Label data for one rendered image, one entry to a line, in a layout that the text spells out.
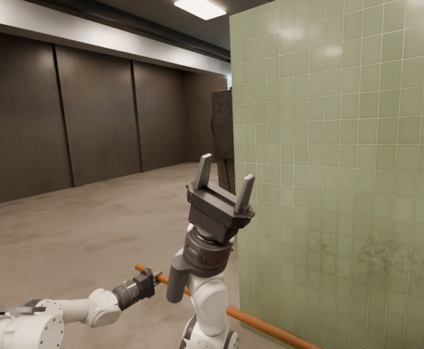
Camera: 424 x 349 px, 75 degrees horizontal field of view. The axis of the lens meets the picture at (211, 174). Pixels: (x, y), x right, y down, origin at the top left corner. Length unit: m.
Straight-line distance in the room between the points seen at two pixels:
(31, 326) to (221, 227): 0.35
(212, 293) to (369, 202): 1.53
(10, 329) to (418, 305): 2.00
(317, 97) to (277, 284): 1.44
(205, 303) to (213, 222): 0.17
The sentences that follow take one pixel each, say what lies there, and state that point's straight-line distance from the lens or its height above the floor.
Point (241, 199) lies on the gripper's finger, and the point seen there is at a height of 1.69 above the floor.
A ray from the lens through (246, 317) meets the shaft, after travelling 1.00.
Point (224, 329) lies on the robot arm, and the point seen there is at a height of 1.31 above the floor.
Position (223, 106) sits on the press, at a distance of 4.37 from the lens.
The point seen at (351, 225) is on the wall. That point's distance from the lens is 2.02.
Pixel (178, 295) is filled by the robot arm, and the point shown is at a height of 1.49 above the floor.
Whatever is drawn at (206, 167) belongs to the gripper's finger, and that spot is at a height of 1.74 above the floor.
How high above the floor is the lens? 1.81
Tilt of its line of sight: 10 degrees down
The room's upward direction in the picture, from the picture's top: 3 degrees counter-clockwise
